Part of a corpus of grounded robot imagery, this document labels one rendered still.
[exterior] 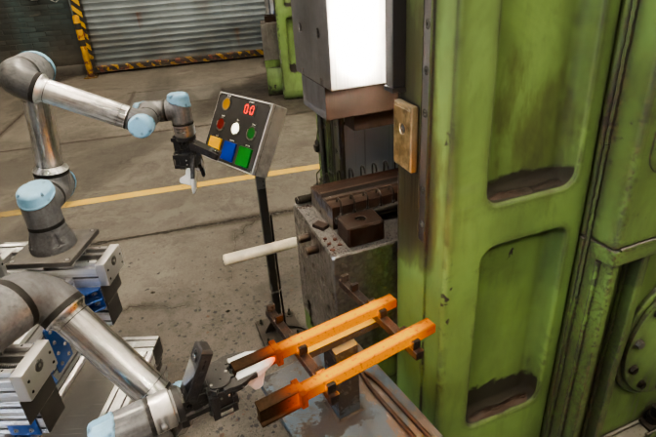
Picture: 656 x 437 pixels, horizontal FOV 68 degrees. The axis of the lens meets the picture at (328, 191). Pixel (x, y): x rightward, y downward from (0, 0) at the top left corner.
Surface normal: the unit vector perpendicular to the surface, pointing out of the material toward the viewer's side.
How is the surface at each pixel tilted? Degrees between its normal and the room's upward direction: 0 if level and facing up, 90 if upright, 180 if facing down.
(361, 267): 90
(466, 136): 89
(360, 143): 90
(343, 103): 90
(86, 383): 0
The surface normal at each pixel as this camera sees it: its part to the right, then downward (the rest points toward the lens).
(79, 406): -0.06, -0.90
